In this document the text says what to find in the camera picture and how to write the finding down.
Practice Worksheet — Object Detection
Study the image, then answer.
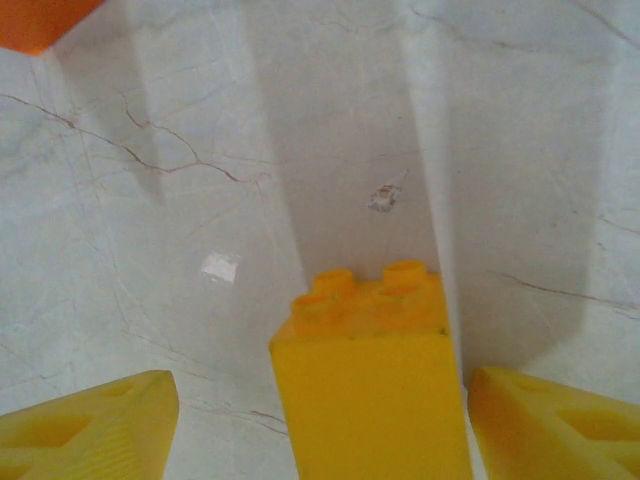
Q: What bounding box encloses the orange lego brick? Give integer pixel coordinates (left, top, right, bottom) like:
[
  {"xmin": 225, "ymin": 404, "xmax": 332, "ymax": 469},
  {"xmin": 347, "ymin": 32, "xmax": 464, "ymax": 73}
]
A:
[{"xmin": 0, "ymin": 0, "xmax": 107, "ymax": 55}]

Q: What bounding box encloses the yellow lego brick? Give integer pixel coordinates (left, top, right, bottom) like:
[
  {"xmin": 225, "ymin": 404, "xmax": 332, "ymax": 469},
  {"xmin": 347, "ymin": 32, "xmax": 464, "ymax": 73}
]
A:
[{"xmin": 268, "ymin": 259, "xmax": 474, "ymax": 480}]

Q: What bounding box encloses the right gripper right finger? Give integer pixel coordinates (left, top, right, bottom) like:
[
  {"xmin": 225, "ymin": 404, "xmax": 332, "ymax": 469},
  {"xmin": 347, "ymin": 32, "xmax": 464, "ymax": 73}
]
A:
[{"xmin": 467, "ymin": 366, "xmax": 640, "ymax": 480}]

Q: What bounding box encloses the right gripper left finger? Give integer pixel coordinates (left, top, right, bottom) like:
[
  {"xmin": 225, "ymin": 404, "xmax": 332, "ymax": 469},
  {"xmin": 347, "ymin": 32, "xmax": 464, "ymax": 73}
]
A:
[{"xmin": 0, "ymin": 369, "xmax": 180, "ymax": 480}]

